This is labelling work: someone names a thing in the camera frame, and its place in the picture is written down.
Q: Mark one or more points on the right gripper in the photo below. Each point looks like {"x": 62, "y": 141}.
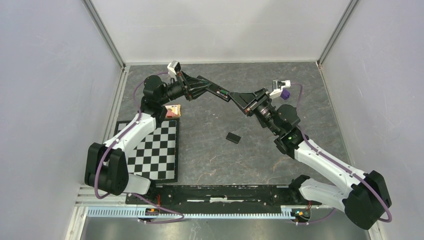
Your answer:
{"x": 245, "y": 100}

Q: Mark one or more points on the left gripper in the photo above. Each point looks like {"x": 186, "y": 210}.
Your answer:
{"x": 186, "y": 88}

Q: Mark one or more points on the black remote with green button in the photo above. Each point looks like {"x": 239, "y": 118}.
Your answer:
{"x": 215, "y": 87}

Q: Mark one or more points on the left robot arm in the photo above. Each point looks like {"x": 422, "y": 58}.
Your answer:
{"x": 106, "y": 166}

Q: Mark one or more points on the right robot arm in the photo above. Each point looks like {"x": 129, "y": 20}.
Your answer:
{"x": 363, "y": 196}

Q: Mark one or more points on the red beige small box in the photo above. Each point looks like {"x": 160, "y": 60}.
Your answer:
{"x": 173, "y": 111}

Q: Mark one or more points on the purple cube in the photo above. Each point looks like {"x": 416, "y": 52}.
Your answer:
{"x": 285, "y": 94}

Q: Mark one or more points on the black white checkerboard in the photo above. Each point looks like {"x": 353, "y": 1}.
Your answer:
{"x": 156, "y": 157}

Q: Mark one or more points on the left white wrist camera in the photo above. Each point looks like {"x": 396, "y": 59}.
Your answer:
{"x": 174, "y": 69}

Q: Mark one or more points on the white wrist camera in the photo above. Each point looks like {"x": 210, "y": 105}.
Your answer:
{"x": 278, "y": 86}
{"x": 174, "y": 69}

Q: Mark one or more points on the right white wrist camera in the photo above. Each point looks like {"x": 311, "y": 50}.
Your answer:
{"x": 278, "y": 86}

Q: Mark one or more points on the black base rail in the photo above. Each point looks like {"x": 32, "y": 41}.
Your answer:
{"x": 226, "y": 199}

